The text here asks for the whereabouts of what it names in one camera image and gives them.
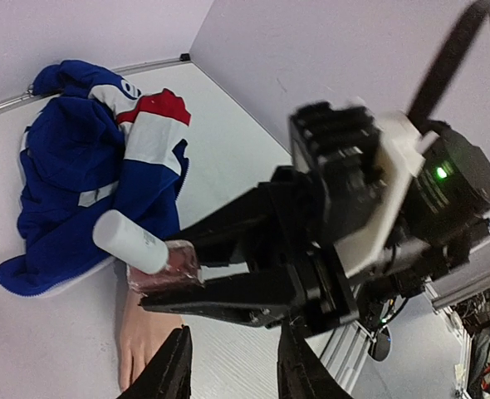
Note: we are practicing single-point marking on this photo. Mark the blue red white jacket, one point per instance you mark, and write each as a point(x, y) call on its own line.
point(100, 143)

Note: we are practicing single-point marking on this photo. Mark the white nail polish cap brush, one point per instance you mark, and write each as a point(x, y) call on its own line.
point(124, 239)

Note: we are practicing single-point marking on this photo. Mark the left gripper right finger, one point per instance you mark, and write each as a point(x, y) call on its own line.
point(300, 373)

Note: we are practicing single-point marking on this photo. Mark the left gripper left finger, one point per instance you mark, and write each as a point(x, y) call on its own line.
point(168, 374)

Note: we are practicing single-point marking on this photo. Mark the pink nail polish bottle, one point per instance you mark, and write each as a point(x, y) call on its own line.
point(181, 270)

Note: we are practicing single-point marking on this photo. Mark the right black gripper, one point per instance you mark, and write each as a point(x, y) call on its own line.
point(296, 276)

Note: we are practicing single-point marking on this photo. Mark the mannequin hand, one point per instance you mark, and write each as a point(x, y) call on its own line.
point(141, 336)

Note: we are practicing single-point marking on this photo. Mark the aluminium table front rail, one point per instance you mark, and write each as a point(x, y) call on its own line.
point(439, 345)

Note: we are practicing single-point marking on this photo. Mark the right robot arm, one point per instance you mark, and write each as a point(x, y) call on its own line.
point(447, 207)

